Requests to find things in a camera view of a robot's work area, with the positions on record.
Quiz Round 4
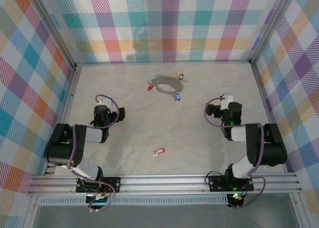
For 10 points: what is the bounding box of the large wire keyring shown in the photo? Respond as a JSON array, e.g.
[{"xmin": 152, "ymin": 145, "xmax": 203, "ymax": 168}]
[{"xmin": 150, "ymin": 74, "xmax": 186, "ymax": 96}]

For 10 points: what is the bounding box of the red tagged key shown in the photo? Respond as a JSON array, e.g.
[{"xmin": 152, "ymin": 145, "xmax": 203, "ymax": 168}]
[{"xmin": 152, "ymin": 147, "xmax": 166, "ymax": 158}]

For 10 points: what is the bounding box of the green circuit board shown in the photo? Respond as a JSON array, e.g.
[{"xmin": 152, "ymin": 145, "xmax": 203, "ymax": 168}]
[{"xmin": 86, "ymin": 194, "xmax": 110, "ymax": 205}]

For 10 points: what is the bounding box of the circuit board with lit LED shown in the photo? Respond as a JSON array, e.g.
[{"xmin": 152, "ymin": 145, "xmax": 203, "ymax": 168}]
[{"xmin": 228, "ymin": 192, "xmax": 244, "ymax": 204}]

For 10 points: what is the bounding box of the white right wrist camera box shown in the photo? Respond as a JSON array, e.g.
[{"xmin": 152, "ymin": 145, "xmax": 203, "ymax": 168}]
[{"xmin": 220, "ymin": 93, "xmax": 235, "ymax": 110}]

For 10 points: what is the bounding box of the aluminium floor edge rail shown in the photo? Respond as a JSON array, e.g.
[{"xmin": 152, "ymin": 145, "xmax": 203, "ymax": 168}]
[
  {"xmin": 77, "ymin": 60, "xmax": 252, "ymax": 65},
  {"xmin": 42, "ymin": 63, "xmax": 83, "ymax": 176},
  {"xmin": 250, "ymin": 62, "xmax": 290, "ymax": 174}
]

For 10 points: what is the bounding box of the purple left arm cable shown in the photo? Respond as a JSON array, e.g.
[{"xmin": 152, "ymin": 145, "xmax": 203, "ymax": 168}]
[{"xmin": 67, "ymin": 94, "xmax": 120, "ymax": 213}]

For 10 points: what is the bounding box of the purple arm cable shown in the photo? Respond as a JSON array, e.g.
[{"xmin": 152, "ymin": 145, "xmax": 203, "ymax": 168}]
[
  {"xmin": 204, "ymin": 96, "xmax": 267, "ymax": 210},
  {"xmin": 67, "ymin": 94, "xmax": 120, "ymax": 213}
]

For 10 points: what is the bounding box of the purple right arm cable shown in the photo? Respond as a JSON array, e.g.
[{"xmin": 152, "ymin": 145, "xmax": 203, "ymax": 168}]
[{"xmin": 204, "ymin": 96, "xmax": 267, "ymax": 210}]

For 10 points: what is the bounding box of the black wire loop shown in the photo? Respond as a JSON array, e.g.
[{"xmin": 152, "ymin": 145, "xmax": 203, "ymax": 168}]
[{"xmin": 204, "ymin": 173, "xmax": 217, "ymax": 185}]

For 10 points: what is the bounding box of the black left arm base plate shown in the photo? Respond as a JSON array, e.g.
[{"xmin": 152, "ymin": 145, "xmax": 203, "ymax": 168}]
[{"xmin": 76, "ymin": 177, "xmax": 121, "ymax": 194}]

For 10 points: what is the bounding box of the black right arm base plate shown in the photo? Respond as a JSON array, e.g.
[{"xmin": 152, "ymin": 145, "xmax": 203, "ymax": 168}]
[{"xmin": 208, "ymin": 174, "xmax": 255, "ymax": 192}]

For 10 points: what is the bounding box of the aluminium mounting rail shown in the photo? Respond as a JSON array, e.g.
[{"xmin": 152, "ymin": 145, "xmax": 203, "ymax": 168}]
[{"xmin": 27, "ymin": 172, "xmax": 301, "ymax": 196}]

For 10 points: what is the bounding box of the slotted grey cable duct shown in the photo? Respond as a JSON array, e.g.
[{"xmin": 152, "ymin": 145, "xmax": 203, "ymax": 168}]
[{"xmin": 38, "ymin": 197, "xmax": 229, "ymax": 206}]

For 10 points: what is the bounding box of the aluminium corner post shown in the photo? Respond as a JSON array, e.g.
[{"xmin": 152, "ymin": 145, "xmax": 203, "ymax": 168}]
[
  {"xmin": 29, "ymin": 0, "xmax": 83, "ymax": 67},
  {"xmin": 249, "ymin": 0, "xmax": 297, "ymax": 64}
]

